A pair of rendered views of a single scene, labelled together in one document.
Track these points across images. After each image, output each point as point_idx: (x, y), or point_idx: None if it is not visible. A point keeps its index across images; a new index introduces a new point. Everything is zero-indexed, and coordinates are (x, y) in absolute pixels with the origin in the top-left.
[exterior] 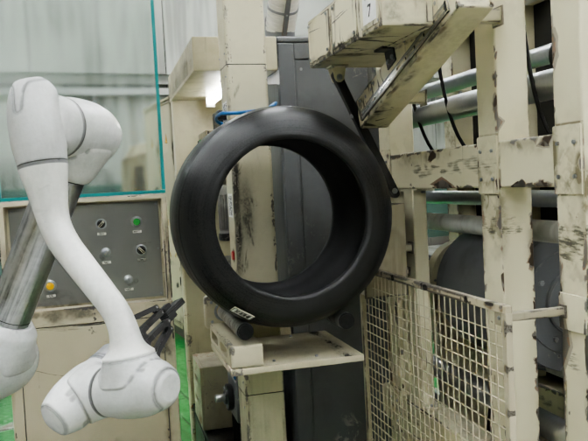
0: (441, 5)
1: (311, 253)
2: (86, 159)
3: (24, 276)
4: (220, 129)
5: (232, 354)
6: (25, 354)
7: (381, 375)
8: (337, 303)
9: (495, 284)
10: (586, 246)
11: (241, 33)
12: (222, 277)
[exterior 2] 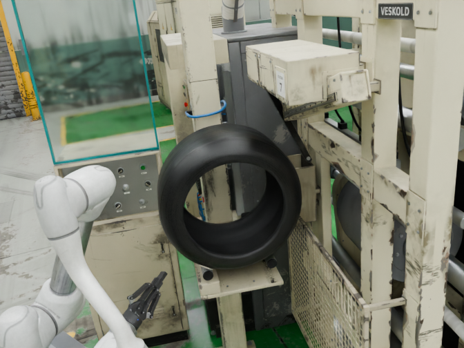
0: (332, 93)
1: (256, 180)
2: (92, 212)
3: (66, 271)
4: (183, 157)
5: (200, 288)
6: (76, 305)
7: (298, 271)
8: (265, 256)
9: (366, 252)
10: (422, 275)
11: (198, 59)
12: (190, 250)
